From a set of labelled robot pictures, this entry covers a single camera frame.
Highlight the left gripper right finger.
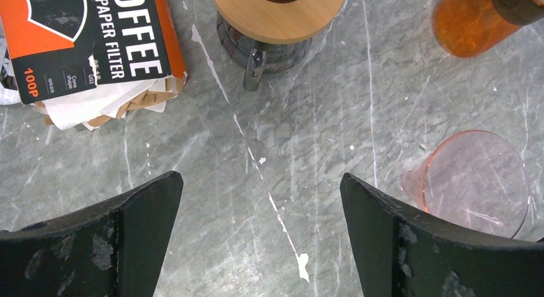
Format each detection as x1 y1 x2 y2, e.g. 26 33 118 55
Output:
340 173 543 296

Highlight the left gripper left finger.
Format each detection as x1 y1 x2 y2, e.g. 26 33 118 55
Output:
1 171 183 296

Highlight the pink dripper with wooden ring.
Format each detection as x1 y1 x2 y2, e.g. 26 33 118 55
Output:
400 130 532 238

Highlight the orange coffee filter box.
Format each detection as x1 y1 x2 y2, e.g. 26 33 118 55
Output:
1 0 187 130

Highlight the grey glass carafe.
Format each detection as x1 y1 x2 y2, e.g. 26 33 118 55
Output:
216 13 312 92

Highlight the orange glass cup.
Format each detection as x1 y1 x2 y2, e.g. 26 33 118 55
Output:
432 0 543 58

